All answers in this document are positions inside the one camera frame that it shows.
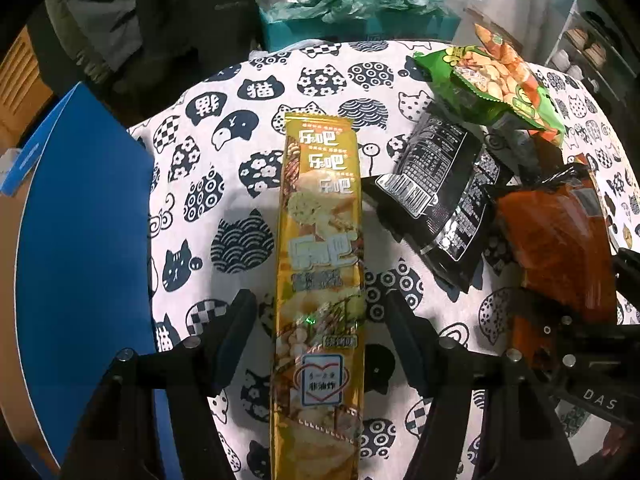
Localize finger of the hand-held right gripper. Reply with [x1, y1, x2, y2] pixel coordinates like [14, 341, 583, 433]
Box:
[616, 246, 640, 286]
[517, 300, 640, 368]

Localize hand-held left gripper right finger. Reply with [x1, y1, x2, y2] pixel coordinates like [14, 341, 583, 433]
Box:
[384, 290, 578, 480]

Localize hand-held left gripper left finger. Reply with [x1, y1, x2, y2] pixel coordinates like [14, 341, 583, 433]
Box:
[60, 287, 258, 480]

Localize long yellow snack packet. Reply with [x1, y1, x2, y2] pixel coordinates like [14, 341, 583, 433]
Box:
[270, 114, 365, 480]

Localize blue cardboard box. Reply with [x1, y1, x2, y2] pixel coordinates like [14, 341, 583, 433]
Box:
[0, 81, 183, 480]

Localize black snack packet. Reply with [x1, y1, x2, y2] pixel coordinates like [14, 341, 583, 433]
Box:
[417, 150, 516, 295]
[361, 105, 488, 221]

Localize cat print tablecloth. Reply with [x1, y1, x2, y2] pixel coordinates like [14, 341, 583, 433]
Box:
[126, 40, 640, 480]

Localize pair of white shoes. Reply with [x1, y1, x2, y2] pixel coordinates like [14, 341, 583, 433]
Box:
[552, 50, 583, 78]

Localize pair of brown shoes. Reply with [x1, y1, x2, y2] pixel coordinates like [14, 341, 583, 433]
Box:
[575, 27, 608, 63]

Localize shoe rack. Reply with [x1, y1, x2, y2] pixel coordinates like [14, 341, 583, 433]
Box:
[542, 0, 631, 96]

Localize orange and green snack packet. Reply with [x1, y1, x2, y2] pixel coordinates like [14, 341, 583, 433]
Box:
[472, 23, 563, 148]

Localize teal box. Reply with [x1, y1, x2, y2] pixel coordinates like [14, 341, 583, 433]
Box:
[257, 7, 463, 53]

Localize long black coat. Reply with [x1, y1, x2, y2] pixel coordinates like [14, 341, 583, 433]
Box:
[135, 0, 261, 56]

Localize wooden louvered cabinet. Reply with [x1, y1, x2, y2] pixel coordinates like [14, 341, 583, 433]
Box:
[0, 30, 56, 146]

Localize light grey fleece robe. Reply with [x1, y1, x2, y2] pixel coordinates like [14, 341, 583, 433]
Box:
[45, 0, 141, 86]

